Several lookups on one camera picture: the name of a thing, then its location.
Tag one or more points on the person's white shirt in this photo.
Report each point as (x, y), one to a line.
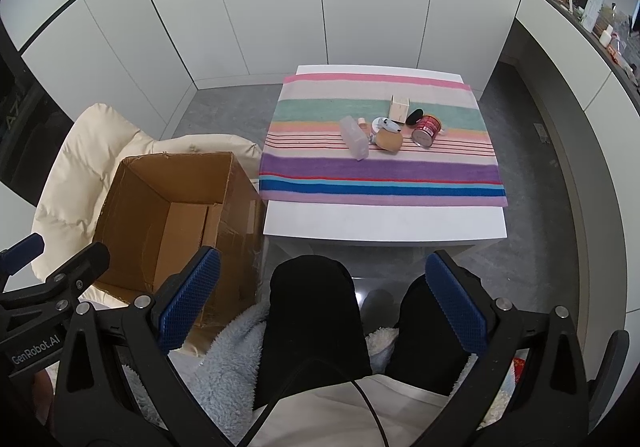
(320, 417)

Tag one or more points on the white curved counter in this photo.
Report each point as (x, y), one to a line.
(575, 77)

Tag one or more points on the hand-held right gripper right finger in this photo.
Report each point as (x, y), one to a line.
(457, 302)

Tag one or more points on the black round compact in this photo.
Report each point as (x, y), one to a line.
(413, 118)

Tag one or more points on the dark grey armrest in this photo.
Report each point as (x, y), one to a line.
(612, 362)

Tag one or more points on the frosted plastic bottle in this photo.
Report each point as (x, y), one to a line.
(354, 139)

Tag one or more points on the floor outlet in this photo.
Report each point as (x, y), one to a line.
(541, 133)

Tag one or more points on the white round jar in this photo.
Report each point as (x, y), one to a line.
(387, 123)

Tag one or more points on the small pink bottle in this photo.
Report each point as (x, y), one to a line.
(362, 123)

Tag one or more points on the striped towel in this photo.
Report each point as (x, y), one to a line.
(375, 172)

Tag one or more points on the tall white bottle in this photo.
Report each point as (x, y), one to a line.
(592, 4)

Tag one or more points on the small beige box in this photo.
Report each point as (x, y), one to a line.
(400, 111)

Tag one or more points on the white table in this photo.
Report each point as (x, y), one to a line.
(380, 224)

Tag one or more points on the person's right leg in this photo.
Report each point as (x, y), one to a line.
(425, 342)

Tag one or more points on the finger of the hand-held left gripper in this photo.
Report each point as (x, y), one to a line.
(22, 246)
(80, 272)

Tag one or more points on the tan makeup sponge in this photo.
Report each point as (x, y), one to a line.
(389, 141)

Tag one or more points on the brown cardboard box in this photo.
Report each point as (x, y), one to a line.
(150, 197)

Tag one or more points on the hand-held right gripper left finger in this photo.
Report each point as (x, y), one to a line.
(192, 297)

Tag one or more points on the person's leg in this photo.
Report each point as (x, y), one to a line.
(310, 317)
(425, 342)

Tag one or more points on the cream padded chair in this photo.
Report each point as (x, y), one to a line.
(85, 152)

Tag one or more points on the red can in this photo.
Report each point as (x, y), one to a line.
(427, 127)

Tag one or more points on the person's left leg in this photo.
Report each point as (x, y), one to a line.
(310, 317)

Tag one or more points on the dark glass panel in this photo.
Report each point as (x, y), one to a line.
(25, 127)

